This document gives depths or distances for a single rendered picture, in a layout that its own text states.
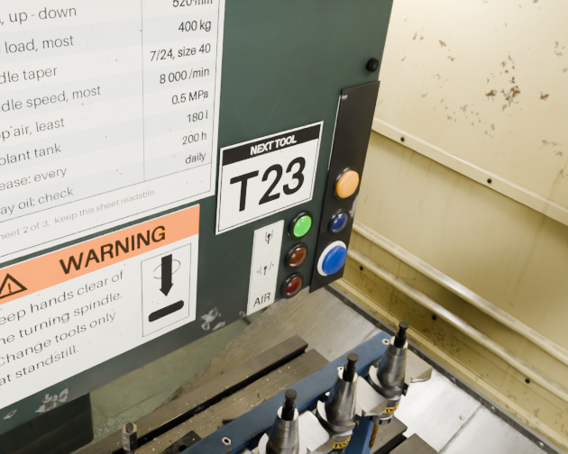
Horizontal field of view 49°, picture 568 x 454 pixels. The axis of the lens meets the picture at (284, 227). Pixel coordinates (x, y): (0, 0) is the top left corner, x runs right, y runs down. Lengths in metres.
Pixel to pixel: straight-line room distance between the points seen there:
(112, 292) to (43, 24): 0.18
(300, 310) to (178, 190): 1.32
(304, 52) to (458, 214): 0.97
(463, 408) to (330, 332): 0.38
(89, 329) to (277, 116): 0.20
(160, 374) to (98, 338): 1.39
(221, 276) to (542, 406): 1.07
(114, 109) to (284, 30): 0.13
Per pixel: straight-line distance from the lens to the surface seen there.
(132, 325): 0.47
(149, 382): 1.82
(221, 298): 0.51
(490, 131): 1.29
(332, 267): 0.58
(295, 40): 0.44
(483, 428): 1.53
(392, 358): 0.95
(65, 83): 0.36
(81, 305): 0.43
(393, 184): 1.47
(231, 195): 0.46
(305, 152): 0.49
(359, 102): 0.52
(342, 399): 0.89
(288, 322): 1.71
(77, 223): 0.39
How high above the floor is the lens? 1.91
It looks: 32 degrees down
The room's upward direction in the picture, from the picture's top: 7 degrees clockwise
